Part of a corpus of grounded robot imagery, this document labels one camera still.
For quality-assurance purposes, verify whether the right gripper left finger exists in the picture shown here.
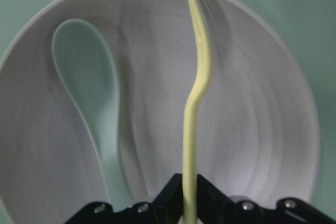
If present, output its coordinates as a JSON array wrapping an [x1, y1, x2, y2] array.
[[66, 174, 183, 223]]

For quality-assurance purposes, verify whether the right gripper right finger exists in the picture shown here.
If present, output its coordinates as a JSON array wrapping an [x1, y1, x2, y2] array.
[[197, 174, 335, 224]]

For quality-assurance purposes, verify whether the yellow plastic fork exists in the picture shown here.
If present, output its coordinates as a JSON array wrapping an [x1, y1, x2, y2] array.
[[182, 0, 213, 223]]

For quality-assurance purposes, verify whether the white round plate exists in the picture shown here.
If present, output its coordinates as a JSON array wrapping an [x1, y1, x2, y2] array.
[[1, 0, 320, 223]]

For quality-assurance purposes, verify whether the pale green plastic spoon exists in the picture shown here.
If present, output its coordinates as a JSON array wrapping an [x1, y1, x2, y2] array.
[[52, 19, 133, 211]]

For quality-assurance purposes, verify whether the light green tray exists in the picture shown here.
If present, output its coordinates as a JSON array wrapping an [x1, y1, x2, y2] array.
[[1, 0, 335, 217]]

